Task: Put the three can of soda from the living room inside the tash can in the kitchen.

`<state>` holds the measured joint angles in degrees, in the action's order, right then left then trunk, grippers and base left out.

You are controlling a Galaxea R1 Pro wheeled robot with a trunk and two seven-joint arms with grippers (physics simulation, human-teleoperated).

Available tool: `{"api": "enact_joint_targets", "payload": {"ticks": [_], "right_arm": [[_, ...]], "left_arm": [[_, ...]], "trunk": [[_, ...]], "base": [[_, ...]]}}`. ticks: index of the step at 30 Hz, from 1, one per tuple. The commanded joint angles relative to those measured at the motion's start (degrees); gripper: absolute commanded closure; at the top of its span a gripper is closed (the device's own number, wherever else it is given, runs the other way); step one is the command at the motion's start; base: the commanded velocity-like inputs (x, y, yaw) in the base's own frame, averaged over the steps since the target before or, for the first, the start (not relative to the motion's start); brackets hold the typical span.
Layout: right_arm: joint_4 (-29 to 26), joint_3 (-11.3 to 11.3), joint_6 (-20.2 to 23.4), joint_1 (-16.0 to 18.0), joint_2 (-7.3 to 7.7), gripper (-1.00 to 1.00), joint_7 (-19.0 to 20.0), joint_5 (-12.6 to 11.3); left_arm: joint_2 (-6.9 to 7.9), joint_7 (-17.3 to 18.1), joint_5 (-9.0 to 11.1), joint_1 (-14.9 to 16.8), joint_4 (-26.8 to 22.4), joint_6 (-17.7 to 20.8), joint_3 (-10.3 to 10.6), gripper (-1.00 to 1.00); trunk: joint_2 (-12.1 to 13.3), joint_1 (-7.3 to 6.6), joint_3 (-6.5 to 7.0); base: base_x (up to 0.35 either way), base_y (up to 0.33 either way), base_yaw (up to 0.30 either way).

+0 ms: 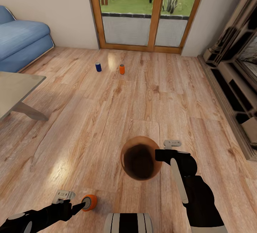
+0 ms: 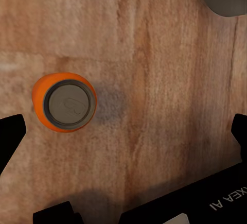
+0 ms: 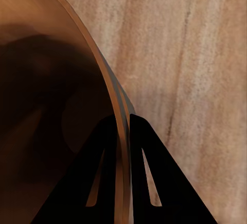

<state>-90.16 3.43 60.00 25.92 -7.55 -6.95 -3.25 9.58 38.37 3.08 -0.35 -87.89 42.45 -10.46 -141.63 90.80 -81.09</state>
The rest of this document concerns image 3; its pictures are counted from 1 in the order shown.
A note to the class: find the trash can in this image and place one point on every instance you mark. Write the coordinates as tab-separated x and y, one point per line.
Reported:
55	86

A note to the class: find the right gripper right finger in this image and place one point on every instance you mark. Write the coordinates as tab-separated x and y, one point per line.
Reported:
180	202

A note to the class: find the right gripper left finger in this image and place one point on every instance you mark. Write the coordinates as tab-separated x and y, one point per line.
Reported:
66	204

